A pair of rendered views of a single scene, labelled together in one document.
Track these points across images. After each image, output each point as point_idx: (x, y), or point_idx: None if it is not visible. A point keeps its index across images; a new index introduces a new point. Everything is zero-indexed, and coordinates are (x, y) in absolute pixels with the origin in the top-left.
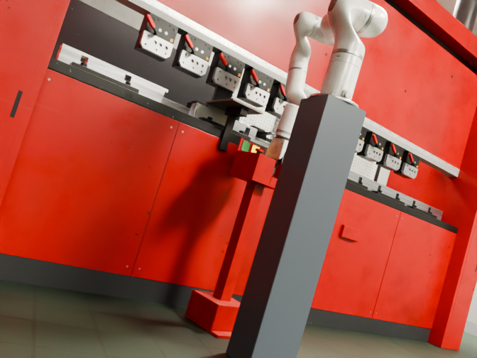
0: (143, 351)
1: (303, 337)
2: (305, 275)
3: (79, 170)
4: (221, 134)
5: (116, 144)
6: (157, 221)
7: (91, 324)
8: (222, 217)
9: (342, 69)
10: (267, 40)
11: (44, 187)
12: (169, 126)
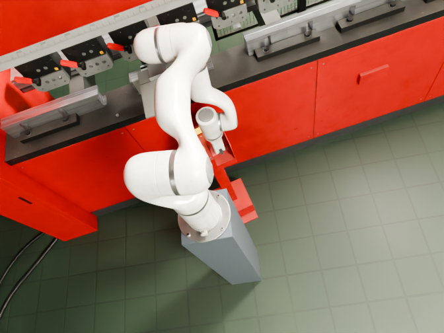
0: (176, 279)
1: (315, 180)
2: (242, 271)
3: (93, 178)
4: None
5: (98, 160)
6: None
7: (152, 254)
8: None
9: (185, 221)
10: None
11: (85, 190)
12: (119, 133)
